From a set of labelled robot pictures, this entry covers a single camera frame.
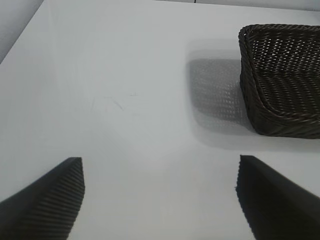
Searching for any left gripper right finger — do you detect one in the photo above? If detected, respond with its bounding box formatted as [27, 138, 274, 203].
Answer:
[235, 154, 320, 240]

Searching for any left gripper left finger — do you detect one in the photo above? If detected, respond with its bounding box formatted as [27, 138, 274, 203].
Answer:
[0, 156, 86, 240]

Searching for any dark brown woven wicker basket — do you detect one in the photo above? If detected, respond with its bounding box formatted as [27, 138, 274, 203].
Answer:
[238, 23, 320, 140]

